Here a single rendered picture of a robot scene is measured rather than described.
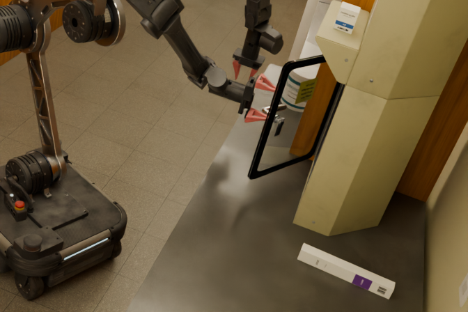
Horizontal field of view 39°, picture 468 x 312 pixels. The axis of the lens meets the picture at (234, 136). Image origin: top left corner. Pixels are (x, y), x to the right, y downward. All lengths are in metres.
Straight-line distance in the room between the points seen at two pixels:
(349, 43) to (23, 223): 1.62
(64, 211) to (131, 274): 0.42
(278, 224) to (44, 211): 1.21
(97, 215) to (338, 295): 1.37
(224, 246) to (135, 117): 2.30
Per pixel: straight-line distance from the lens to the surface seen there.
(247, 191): 2.01
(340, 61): 1.69
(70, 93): 4.13
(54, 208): 2.85
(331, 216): 1.92
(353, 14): 1.74
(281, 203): 2.01
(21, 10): 2.76
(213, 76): 1.88
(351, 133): 1.77
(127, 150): 3.71
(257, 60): 2.21
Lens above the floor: 2.11
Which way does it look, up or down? 31 degrees down
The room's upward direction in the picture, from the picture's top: 17 degrees clockwise
